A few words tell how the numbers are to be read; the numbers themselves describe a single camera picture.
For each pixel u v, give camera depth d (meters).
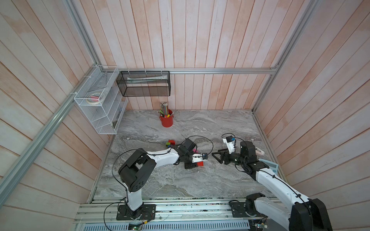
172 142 0.98
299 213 0.40
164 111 1.04
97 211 0.76
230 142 0.73
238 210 0.73
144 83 1.05
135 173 0.48
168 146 0.98
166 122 1.10
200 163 0.86
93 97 0.73
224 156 0.73
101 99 0.73
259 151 0.94
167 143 0.98
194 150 0.76
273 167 0.86
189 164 0.79
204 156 0.78
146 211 0.73
